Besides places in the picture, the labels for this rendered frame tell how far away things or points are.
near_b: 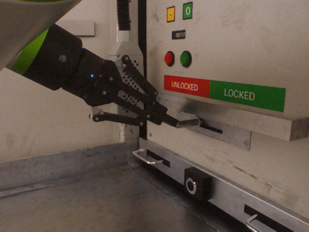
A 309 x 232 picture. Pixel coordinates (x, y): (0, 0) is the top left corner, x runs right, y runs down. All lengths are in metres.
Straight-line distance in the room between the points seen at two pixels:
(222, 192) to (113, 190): 0.25
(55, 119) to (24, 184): 0.22
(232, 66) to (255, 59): 0.05
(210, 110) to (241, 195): 0.15
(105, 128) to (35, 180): 0.25
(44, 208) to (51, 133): 0.30
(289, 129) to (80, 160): 0.52
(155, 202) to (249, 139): 0.25
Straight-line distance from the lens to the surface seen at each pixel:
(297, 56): 0.44
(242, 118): 0.45
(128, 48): 0.67
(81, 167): 0.77
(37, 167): 0.74
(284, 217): 0.48
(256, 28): 0.48
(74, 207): 0.63
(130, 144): 0.80
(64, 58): 0.42
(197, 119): 0.58
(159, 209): 0.60
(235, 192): 0.53
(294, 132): 0.41
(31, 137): 0.89
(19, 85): 0.87
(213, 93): 0.55
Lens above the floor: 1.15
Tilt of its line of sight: 13 degrees down
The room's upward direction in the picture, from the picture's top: straight up
